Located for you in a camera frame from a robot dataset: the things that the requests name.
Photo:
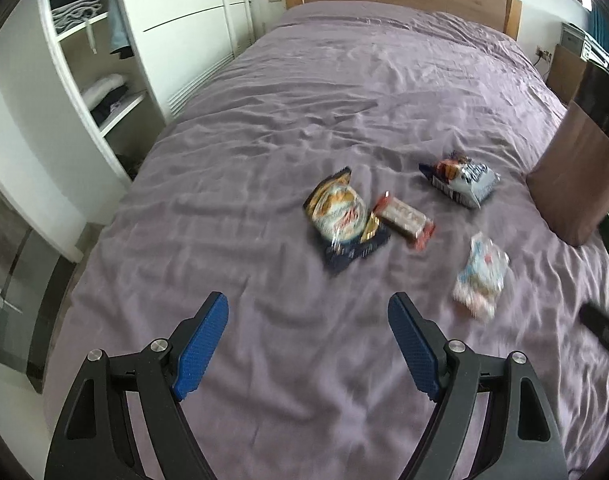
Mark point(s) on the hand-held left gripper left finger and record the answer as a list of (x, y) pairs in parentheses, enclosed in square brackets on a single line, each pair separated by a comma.
[(202, 345)]

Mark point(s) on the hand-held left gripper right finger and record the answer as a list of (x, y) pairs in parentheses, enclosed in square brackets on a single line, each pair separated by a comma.
[(414, 345)]

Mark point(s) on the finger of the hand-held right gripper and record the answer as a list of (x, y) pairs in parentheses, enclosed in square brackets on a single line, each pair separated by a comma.
[(604, 327)]

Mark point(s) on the pink white snack packet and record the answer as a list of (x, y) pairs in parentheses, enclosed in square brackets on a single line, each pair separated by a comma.
[(480, 277)]

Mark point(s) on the red white snack bar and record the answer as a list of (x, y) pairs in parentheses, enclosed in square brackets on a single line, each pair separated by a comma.
[(404, 220)]

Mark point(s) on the round gold navy snack packet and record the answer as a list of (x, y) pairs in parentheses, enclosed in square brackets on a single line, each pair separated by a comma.
[(342, 215)]

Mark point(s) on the blue white snack packet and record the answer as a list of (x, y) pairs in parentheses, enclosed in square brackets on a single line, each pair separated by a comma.
[(462, 177)]

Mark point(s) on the brown paper bag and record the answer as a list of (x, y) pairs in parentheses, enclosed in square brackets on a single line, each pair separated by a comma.
[(579, 160)]

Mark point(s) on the wooden dresser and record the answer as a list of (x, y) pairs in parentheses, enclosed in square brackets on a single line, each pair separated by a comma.
[(567, 75)]

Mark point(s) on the white and dark folded clothes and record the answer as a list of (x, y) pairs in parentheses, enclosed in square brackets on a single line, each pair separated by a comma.
[(107, 97)]

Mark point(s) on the grey printer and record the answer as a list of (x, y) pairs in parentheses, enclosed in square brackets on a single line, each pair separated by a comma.
[(582, 42)]

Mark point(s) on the blue curtain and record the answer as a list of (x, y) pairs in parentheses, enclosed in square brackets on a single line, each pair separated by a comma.
[(604, 30)]

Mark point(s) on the white wardrobe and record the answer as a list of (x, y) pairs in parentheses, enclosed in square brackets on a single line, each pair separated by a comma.
[(184, 20)]

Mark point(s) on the hanging light blue garment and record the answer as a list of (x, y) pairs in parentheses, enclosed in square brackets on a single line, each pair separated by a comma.
[(119, 25)]

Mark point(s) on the grey and dark folded clothes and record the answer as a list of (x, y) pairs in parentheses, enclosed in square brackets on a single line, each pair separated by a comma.
[(77, 10)]

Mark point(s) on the wall outlet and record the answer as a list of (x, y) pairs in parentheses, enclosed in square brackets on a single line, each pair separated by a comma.
[(544, 53)]

